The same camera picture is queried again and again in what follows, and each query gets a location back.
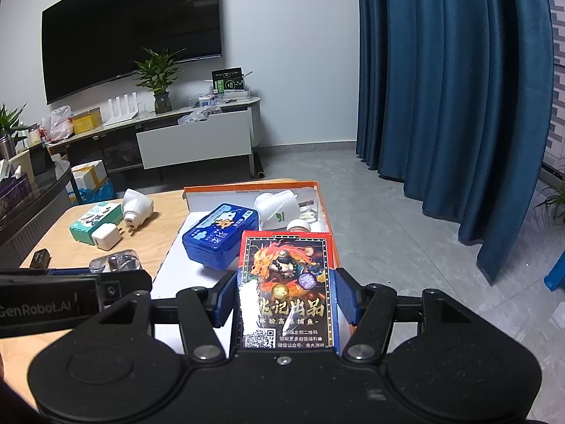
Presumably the orange cardboard box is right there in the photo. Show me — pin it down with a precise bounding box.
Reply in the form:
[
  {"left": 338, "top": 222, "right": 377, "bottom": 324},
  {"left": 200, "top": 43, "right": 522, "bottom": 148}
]
[{"left": 150, "top": 179, "right": 355, "bottom": 355}]

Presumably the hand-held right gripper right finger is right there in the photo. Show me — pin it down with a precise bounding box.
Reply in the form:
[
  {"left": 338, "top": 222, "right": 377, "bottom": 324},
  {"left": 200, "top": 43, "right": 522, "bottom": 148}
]
[{"left": 334, "top": 268, "right": 486, "bottom": 361}]

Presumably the clear plastic organizer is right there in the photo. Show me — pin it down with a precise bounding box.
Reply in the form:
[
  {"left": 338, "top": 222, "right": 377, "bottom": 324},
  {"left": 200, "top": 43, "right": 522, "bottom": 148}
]
[{"left": 191, "top": 90, "right": 252, "bottom": 109}]

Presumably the blue plastic floss box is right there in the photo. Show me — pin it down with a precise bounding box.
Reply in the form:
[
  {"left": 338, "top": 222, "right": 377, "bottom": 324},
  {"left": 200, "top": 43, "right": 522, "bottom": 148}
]
[{"left": 182, "top": 203, "right": 259, "bottom": 271}]

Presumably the black green box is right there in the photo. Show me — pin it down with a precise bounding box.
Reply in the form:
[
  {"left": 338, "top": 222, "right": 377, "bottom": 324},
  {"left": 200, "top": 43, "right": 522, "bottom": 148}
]
[{"left": 210, "top": 66, "right": 245, "bottom": 96}]

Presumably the playing card box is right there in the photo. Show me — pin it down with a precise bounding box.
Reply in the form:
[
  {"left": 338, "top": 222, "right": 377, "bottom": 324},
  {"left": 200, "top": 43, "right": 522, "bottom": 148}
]
[{"left": 233, "top": 230, "right": 341, "bottom": 355}]

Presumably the thin-leaf potted plant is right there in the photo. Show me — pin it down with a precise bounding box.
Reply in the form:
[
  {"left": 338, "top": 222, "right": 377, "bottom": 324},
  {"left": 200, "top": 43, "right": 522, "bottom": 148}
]
[{"left": 536, "top": 181, "right": 565, "bottom": 227}]

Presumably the purple tin box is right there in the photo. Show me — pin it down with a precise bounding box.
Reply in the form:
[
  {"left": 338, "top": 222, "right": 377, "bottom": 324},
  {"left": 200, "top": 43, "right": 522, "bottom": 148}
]
[{"left": 0, "top": 172, "right": 32, "bottom": 218}]

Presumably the blue plastic bag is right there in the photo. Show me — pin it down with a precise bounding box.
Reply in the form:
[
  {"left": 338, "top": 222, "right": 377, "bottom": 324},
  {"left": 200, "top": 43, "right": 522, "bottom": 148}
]
[{"left": 66, "top": 181, "right": 117, "bottom": 206}]

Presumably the clear plastic bag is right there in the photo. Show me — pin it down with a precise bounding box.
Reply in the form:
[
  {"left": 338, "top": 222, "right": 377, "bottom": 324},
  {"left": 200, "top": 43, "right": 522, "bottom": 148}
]
[{"left": 177, "top": 108, "right": 222, "bottom": 125}]

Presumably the white plastic bag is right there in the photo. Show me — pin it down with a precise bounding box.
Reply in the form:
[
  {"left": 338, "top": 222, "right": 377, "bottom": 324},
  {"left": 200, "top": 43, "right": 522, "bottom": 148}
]
[{"left": 40, "top": 105, "right": 75, "bottom": 142}]

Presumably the white leaf-logo plug-in device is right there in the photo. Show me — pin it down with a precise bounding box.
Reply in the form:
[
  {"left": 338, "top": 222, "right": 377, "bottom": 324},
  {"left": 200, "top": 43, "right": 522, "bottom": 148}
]
[{"left": 253, "top": 188, "right": 319, "bottom": 232}]

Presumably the black television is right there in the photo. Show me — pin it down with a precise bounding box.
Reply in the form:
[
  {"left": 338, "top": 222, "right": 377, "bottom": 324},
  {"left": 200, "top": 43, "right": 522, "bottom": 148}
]
[{"left": 41, "top": 0, "right": 222, "bottom": 106}]

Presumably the green bandage box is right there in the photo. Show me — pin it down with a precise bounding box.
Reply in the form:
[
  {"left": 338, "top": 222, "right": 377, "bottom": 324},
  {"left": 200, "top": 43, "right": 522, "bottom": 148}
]
[{"left": 69, "top": 202, "right": 124, "bottom": 245}]

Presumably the black charger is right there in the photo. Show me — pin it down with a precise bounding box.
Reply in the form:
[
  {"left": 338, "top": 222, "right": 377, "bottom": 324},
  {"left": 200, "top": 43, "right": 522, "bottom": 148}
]
[{"left": 29, "top": 249, "right": 52, "bottom": 270}]

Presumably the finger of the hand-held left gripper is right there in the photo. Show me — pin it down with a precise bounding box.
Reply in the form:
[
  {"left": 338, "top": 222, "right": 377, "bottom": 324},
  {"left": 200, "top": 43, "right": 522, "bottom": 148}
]
[{"left": 48, "top": 267, "right": 153, "bottom": 315}]

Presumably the white cone plug-in device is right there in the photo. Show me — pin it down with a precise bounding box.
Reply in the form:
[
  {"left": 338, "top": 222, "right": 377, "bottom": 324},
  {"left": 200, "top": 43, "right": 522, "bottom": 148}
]
[{"left": 121, "top": 188, "right": 155, "bottom": 237}]

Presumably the potted bamboo plant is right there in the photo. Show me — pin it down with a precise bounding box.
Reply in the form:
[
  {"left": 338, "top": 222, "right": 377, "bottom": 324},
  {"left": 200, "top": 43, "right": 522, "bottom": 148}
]
[{"left": 132, "top": 48, "right": 186, "bottom": 116}]

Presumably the yellow box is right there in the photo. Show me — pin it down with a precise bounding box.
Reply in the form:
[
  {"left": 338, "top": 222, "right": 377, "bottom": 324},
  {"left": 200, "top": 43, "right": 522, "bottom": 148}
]
[{"left": 71, "top": 108, "right": 105, "bottom": 136}]

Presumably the white cube charger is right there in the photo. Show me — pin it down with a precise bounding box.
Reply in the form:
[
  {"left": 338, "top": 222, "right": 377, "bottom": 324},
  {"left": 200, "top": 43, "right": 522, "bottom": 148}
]
[{"left": 91, "top": 223, "right": 117, "bottom": 251}]

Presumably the television cabinet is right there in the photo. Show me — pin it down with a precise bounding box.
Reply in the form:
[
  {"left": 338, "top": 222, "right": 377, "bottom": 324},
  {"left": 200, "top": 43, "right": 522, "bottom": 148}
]
[{"left": 44, "top": 96, "right": 262, "bottom": 178}]

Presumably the white router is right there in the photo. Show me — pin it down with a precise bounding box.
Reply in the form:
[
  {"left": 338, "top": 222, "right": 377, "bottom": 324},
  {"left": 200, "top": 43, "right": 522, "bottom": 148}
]
[{"left": 108, "top": 90, "right": 140, "bottom": 125}]

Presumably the clear glass bottle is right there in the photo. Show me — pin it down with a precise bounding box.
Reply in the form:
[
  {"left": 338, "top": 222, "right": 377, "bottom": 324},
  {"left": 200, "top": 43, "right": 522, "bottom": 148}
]
[{"left": 88, "top": 250, "right": 142, "bottom": 273}]

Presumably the white cardboard box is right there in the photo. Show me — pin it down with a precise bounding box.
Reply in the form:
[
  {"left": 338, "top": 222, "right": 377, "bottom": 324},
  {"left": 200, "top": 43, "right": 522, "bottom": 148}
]
[{"left": 70, "top": 159, "right": 108, "bottom": 191}]

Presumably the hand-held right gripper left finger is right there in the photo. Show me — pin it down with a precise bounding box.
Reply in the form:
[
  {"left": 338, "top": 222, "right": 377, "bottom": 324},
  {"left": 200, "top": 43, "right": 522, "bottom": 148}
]
[{"left": 84, "top": 269, "right": 237, "bottom": 360}]

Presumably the blue curtain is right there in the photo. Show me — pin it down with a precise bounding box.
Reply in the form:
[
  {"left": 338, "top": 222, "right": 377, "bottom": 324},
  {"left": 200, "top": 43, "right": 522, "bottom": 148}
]
[{"left": 355, "top": 0, "right": 555, "bottom": 284}]

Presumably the leafy green plant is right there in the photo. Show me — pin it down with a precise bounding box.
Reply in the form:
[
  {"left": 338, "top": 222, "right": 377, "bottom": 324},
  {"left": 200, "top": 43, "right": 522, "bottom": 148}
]
[{"left": 0, "top": 103, "right": 30, "bottom": 143}]

